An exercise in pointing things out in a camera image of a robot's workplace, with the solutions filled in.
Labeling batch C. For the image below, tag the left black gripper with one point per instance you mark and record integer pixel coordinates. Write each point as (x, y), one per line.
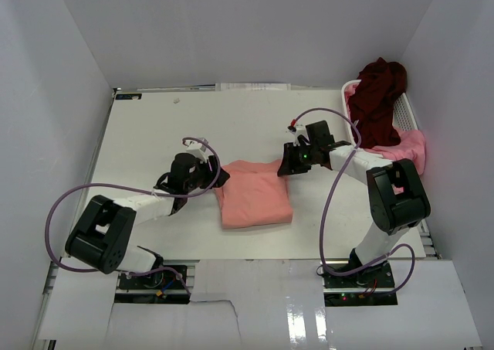
(211, 175)

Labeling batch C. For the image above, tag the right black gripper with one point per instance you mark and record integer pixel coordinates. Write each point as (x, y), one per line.
(289, 164)

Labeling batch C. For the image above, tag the salmon pink t shirt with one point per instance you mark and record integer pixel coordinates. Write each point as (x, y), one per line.
(254, 195)

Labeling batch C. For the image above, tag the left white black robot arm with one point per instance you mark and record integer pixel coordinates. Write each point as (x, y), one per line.
(101, 236)

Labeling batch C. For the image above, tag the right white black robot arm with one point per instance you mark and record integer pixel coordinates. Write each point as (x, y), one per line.
(397, 198)

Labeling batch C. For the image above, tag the papers behind table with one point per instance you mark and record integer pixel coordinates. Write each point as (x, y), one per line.
(253, 86)

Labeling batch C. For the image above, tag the dark red shirt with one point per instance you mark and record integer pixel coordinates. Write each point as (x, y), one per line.
(372, 104)

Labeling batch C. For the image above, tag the pink shirt in basket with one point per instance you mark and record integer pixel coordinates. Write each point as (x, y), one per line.
(412, 147)

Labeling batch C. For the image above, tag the white plastic laundry basket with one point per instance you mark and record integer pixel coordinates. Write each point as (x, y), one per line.
(403, 117)

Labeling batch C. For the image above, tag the black label sticker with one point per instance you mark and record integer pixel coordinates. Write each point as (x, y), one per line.
(128, 96)

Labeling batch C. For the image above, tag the white paper sheets front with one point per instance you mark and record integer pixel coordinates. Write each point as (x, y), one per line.
(261, 304)

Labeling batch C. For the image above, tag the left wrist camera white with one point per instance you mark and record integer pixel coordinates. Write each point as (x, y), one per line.
(196, 148)

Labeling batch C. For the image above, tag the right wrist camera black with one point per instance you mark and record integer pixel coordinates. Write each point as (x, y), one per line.
(319, 134)

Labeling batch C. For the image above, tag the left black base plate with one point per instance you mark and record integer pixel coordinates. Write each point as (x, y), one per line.
(161, 286)

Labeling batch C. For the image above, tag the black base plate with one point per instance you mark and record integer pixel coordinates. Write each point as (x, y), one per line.
(161, 286)
(364, 289)

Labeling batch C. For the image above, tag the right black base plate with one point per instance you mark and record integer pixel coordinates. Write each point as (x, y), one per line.
(364, 289)

